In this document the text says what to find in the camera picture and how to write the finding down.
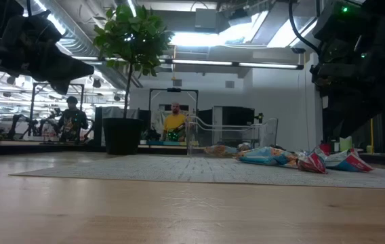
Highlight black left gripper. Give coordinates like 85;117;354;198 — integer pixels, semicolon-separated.
0;0;95;95

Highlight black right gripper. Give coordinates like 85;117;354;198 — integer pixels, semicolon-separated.
310;37;385;140

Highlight red white granola bar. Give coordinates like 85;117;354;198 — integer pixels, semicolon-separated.
324;148;375;173

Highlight pale green container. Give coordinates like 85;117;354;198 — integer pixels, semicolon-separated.
340;136;353;153

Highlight person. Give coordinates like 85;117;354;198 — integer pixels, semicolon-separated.
56;96;89;143
163;102;188;142

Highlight green leafy plant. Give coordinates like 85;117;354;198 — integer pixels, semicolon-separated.
93;3;175;119

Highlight black plant pot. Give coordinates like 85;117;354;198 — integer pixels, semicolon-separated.
102;117;143;156

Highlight clear plastic bin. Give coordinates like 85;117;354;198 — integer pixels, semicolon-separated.
185;115;279;158

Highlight grey woven mat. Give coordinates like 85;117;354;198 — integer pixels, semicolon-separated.
9;154;385;190

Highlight long ceiling light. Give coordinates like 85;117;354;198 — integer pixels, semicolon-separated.
160;58;304;70

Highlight yellow extension cable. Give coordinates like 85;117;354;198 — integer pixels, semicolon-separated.
369;118;375;154

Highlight black background rig frame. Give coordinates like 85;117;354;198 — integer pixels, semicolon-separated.
148;87;199;119
29;82;85;142

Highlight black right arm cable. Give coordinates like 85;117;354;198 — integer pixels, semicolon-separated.
287;0;321;56

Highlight grey ceiling duct box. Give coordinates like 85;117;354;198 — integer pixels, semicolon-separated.
195;8;221;30

